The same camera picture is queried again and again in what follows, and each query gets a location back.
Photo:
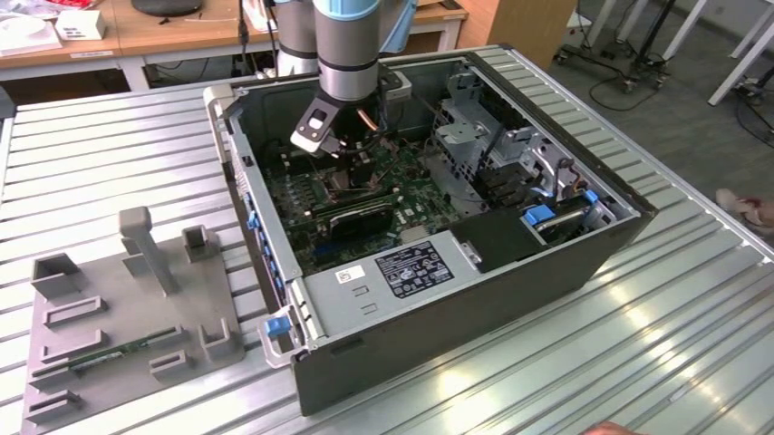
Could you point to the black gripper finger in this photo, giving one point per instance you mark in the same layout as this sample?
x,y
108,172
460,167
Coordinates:
x,y
356,172

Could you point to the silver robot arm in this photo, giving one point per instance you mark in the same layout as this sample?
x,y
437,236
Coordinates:
x,y
347,59

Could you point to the black RAM slot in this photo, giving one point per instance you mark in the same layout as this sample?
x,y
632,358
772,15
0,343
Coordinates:
x,y
301,164
339,205
305,168
297,161
339,200

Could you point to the blue expansion slot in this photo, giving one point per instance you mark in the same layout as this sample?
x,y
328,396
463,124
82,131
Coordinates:
x,y
341,249

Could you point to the blue slot retainer strip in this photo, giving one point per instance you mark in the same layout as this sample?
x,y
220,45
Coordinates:
x,y
249,221

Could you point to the black graphics card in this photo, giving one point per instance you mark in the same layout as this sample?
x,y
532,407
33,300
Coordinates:
x,y
363,224

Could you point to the green motherboard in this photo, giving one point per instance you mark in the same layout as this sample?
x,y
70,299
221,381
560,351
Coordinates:
x,y
416,213

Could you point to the small silver heat sink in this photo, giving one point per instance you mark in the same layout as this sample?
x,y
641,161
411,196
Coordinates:
x,y
416,233

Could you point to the silver drive cage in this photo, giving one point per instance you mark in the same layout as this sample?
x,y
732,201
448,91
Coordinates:
x,y
459,136

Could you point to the black drive connector block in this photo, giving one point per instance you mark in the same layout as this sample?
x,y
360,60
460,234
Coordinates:
x,y
495,186

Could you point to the silver power supply unit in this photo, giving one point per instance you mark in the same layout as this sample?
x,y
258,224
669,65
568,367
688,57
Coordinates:
x,y
363,299

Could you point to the blue disk carrier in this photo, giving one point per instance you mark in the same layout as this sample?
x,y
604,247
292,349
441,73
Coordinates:
x,y
537,214

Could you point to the wooden desk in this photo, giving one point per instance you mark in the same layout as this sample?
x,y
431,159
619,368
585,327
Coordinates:
x,y
181,34

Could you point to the blue case latch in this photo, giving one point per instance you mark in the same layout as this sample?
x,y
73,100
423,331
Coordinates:
x,y
274,327

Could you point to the wooden cabinet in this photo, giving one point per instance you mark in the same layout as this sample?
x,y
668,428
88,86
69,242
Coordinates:
x,y
525,31

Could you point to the blue plastic clip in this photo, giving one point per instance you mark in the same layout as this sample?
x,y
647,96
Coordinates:
x,y
589,196

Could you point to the black PC case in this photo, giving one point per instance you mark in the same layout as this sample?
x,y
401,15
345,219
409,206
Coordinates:
x,y
453,340

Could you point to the black round object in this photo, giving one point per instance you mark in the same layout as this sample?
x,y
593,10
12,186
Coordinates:
x,y
165,5

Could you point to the white labelled box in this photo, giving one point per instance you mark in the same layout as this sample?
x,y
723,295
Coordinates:
x,y
81,22

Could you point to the grey parts rack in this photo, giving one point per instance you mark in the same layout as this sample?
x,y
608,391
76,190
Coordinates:
x,y
120,326

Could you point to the red white packet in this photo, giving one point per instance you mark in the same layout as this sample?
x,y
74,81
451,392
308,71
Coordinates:
x,y
72,3

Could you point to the black wheeled stand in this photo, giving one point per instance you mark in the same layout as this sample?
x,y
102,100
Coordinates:
x,y
652,38

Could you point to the white flat box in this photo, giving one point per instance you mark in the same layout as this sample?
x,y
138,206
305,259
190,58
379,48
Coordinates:
x,y
26,36

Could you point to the green RAM stick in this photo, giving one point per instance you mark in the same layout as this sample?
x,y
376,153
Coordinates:
x,y
108,355

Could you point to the pale pink shoe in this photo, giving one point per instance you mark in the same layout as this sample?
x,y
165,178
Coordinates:
x,y
734,199

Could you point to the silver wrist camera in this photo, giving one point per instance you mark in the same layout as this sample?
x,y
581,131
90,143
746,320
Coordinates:
x,y
313,131

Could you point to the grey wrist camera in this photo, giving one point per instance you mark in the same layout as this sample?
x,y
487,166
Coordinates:
x,y
400,86

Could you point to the white desk frame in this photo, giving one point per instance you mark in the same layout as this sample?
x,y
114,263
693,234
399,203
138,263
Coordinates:
x,y
719,96
683,31

